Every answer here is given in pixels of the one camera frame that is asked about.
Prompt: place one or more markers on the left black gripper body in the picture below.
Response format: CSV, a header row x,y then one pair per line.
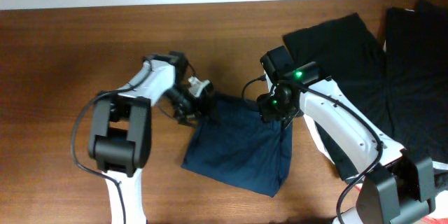
x,y
185,101

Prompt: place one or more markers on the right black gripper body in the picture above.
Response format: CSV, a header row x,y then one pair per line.
x,y
271,106

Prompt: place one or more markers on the navy blue shorts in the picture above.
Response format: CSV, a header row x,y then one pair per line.
x,y
240,150

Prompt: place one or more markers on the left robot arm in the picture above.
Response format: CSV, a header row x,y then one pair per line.
x,y
121,133

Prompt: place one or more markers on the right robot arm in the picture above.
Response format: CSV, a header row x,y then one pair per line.
x,y
392,185

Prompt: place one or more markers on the black garment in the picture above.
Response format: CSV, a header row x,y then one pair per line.
x,y
407,102

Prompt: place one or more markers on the dark garment at right edge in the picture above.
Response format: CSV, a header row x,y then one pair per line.
x,y
418,36

